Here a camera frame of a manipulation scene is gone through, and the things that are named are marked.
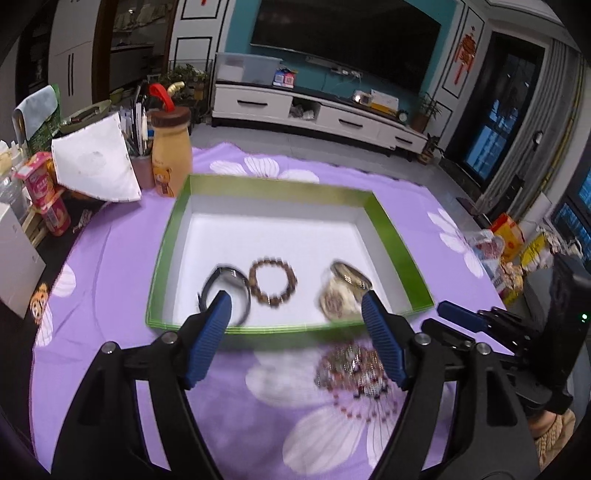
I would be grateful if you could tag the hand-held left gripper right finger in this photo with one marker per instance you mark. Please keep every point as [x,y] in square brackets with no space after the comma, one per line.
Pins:
[383,337]

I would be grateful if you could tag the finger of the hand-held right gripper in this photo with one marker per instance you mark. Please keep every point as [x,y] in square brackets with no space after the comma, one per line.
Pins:
[461,316]
[445,330]

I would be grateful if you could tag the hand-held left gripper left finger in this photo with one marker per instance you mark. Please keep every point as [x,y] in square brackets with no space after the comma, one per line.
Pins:
[210,332]

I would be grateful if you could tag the green cardboard box tray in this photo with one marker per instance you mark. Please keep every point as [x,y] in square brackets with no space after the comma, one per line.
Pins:
[277,230]

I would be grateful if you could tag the person's right hand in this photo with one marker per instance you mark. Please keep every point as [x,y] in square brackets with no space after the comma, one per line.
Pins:
[551,436]

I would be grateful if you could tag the black smart band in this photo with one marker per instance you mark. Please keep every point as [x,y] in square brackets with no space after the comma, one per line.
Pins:
[231,271]

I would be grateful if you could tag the red and white snack bag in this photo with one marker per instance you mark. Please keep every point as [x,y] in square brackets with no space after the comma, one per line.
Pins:
[487,249]

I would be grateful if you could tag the orange snack bag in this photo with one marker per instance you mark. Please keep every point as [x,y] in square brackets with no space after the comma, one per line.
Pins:
[508,233]

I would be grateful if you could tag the purple floral tablecloth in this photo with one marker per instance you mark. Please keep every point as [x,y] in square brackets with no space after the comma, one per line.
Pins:
[115,277]

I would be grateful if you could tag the small potted plant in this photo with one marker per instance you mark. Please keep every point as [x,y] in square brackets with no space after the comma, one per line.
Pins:
[431,150]

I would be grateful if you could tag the pink pen cup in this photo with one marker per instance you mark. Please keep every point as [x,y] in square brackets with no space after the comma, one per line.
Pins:
[142,170]

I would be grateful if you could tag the beige bear bottle brown cap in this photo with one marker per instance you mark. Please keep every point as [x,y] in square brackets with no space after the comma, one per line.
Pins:
[171,157]

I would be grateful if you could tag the pink snack cup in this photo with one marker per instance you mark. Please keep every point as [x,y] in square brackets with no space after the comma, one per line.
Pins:
[56,217]

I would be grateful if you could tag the grey curtain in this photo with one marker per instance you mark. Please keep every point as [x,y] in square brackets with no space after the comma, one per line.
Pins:
[535,129]

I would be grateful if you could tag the white cardboard box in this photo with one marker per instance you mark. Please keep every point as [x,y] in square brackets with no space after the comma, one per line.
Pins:
[16,263]

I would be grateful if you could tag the white paper sheet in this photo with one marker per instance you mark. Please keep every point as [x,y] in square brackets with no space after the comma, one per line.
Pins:
[92,161]

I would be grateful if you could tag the small alarm clock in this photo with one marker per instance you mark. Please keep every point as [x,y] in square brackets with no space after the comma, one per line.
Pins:
[402,116]

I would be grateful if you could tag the bundle of pens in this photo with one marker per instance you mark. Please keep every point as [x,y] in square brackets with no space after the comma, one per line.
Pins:
[138,129]

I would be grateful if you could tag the white desk calendar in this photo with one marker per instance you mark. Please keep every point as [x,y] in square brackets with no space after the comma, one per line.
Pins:
[384,101]

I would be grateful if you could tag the pink drink carton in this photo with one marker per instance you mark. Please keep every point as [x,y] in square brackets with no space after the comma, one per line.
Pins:
[37,177]

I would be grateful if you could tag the white television cabinet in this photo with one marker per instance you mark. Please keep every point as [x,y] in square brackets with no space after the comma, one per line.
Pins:
[258,104]

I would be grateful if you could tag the small white display device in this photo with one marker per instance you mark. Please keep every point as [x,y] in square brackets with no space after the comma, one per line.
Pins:
[362,98]

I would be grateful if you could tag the cream curved ornament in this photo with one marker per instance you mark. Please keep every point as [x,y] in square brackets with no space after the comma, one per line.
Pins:
[175,86]

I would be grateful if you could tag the green bowl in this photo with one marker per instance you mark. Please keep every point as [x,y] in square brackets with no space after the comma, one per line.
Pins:
[87,115]

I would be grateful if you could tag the group of green plants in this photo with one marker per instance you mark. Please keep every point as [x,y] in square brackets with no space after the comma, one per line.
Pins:
[187,76]

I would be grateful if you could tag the green carton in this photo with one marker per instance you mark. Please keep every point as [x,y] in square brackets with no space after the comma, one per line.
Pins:
[44,129]

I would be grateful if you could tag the clear storage box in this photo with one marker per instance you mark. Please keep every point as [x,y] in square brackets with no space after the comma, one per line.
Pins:
[247,69]

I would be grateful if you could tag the white power strip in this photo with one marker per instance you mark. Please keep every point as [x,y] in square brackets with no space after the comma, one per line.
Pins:
[346,71]

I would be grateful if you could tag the blue grey cloth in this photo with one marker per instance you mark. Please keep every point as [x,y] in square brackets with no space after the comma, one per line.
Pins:
[34,108]

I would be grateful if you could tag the black television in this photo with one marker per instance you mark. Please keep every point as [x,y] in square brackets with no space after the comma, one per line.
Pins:
[346,37]

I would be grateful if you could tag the red knot wall decoration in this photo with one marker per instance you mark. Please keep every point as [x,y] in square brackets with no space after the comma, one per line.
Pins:
[467,48]

